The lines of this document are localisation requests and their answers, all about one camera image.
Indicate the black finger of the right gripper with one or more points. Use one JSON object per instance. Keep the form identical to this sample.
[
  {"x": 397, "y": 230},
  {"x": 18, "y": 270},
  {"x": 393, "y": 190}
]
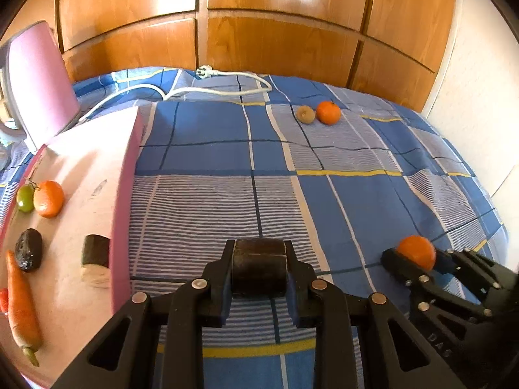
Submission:
[{"x": 422, "y": 285}]

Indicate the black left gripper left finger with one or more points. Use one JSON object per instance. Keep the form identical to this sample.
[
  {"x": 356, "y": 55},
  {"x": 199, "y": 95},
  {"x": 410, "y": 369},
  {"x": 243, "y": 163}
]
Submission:
[{"x": 123, "y": 353}]

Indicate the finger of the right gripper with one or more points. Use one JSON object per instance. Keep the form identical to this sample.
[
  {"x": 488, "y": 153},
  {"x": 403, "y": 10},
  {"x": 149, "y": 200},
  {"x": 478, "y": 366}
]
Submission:
[{"x": 488, "y": 281}]

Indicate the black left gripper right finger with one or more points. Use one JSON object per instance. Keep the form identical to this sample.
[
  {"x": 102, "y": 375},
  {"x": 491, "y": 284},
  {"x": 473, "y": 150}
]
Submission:
[{"x": 361, "y": 340}]

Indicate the orange mandarin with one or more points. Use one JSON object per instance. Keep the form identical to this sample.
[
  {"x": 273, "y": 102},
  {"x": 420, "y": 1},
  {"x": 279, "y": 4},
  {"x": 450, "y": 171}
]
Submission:
[
  {"x": 48, "y": 199},
  {"x": 328, "y": 113},
  {"x": 418, "y": 250}
]

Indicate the dark sushi roll piece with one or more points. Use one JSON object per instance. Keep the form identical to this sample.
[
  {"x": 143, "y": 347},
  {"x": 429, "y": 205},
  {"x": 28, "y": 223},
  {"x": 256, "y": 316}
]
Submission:
[{"x": 95, "y": 261}]

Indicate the orange carrot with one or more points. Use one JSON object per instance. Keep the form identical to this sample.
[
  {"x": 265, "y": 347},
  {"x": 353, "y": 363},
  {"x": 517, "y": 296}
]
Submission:
[{"x": 23, "y": 320}]

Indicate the red tomato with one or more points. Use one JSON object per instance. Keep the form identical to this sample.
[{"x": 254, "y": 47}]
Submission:
[{"x": 4, "y": 301}]

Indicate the dark avocado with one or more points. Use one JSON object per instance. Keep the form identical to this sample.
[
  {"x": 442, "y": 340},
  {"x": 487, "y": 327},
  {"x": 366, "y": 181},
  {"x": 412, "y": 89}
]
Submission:
[{"x": 29, "y": 250}]

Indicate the green lime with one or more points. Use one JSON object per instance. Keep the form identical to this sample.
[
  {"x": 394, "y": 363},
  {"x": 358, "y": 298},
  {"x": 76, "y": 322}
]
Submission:
[{"x": 24, "y": 198}]

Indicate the pink white tray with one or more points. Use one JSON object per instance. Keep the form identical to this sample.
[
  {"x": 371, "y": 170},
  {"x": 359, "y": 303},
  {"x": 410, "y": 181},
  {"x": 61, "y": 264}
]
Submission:
[{"x": 95, "y": 164}]

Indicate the blue plaid bed cover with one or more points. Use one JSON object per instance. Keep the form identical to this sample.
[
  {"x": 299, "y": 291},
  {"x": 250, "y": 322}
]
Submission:
[{"x": 224, "y": 158}]

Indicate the orange mandarin beside kiwi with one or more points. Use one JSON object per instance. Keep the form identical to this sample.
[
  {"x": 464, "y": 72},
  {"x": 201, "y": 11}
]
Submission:
[{"x": 328, "y": 113}]

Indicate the brown kiwi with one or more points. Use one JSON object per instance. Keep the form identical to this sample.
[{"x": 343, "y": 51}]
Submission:
[{"x": 305, "y": 114}]

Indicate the wooden wardrobe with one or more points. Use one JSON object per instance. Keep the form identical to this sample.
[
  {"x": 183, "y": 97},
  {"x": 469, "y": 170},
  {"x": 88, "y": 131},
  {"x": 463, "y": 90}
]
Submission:
[{"x": 387, "y": 48}]

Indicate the pink electric kettle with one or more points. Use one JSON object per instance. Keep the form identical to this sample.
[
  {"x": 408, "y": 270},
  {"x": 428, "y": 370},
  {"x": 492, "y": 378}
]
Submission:
[{"x": 35, "y": 88}]

